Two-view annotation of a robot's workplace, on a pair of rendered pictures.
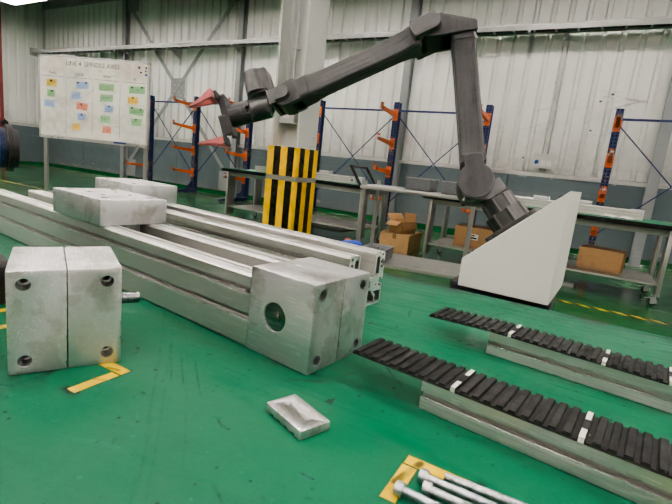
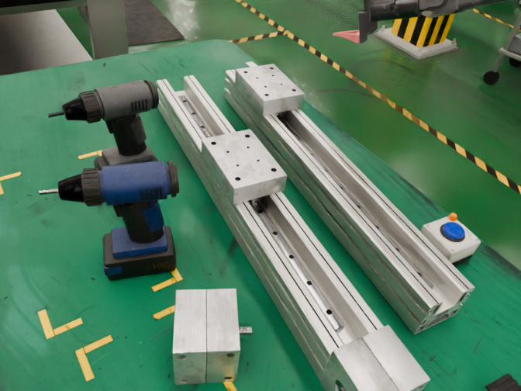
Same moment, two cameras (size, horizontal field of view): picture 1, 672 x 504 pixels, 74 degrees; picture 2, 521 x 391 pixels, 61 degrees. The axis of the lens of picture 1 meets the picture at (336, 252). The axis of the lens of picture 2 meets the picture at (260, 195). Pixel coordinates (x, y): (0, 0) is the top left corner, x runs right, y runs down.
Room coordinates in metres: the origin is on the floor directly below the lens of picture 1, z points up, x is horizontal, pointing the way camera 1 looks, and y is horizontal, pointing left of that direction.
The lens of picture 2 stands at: (0.13, 0.09, 1.43)
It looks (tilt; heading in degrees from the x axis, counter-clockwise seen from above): 42 degrees down; 22
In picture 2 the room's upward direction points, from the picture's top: 8 degrees clockwise
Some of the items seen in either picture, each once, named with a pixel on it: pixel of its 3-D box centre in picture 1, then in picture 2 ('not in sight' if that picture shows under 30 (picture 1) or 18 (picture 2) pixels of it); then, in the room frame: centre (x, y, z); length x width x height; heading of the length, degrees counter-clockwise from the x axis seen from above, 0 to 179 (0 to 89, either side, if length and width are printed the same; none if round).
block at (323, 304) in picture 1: (315, 307); (377, 376); (0.50, 0.02, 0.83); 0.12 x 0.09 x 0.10; 144
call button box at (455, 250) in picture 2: not in sight; (443, 243); (0.84, -0.02, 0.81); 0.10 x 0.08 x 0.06; 144
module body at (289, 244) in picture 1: (202, 235); (316, 167); (0.90, 0.28, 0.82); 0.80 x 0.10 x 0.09; 54
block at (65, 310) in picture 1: (79, 302); (214, 335); (0.43, 0.25, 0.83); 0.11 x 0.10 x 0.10; 123
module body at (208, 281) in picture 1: (109, 242); (239, 188); (0.75, 0.39, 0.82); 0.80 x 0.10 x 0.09; 54
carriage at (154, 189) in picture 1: (135, 196); (267, 93); (1.05, 0.48, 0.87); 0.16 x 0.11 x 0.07; 54
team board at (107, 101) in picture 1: (95, 140); not in sight; (5.74, 3.16, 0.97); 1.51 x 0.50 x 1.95; 81
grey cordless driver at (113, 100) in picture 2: not in sight; (109, 139); (0.66, 0.64, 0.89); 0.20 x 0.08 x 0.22; 150
